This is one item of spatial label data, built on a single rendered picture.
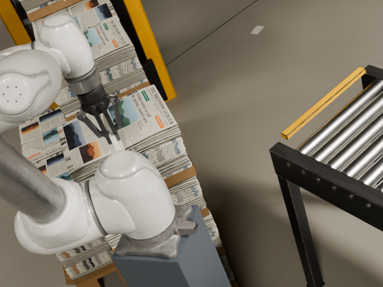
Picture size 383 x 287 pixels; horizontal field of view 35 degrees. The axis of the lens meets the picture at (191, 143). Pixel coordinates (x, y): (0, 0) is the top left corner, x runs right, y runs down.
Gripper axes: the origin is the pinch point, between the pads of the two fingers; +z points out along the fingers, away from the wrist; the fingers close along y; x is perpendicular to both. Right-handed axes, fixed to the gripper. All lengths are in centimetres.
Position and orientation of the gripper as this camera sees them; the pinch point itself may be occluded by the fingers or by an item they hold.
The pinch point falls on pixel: (114, 141)
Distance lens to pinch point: 177.0
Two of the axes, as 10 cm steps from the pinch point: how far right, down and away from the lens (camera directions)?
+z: 2.8, 7.3, 6.2
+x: 3.0, 5.4, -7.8
